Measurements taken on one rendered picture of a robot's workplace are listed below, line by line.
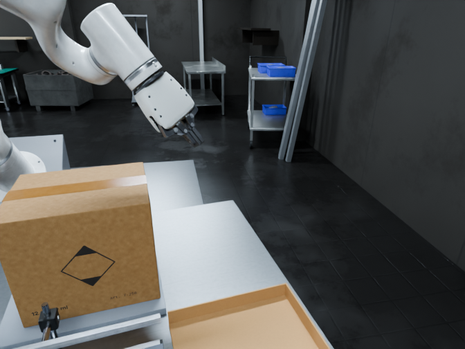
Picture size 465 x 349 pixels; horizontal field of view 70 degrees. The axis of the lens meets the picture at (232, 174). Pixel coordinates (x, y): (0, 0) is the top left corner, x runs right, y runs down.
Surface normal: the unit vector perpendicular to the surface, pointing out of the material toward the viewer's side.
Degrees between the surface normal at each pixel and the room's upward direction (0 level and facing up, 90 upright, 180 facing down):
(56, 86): 90
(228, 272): 0
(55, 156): 41
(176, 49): 90
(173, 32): 90
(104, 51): 105
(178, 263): 0
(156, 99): 67
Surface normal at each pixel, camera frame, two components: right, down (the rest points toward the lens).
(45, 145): 0.17, -0.42
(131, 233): 0.30, 0.40
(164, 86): 0.58, -0.11
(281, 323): 0.00, -0.91
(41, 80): 0.00, 0.41
